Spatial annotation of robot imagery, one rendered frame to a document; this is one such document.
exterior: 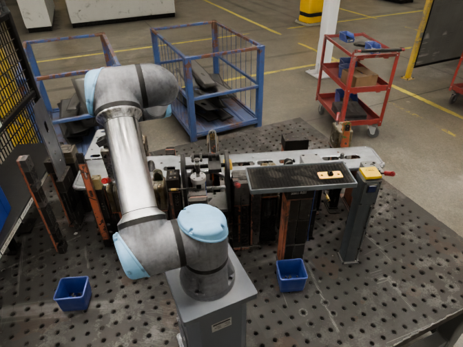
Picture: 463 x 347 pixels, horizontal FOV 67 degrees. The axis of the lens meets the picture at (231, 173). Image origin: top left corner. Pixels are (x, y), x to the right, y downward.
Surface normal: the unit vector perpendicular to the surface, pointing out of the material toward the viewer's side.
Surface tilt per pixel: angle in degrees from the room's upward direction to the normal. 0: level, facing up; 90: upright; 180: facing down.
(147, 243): 41
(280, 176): 0
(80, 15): 90
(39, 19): 90
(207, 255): 90
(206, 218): 7
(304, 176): 0
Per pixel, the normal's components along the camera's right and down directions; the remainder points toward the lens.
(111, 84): 0.21, -0.25
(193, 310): -0.01, -0.81
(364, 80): 0.29, 0.55
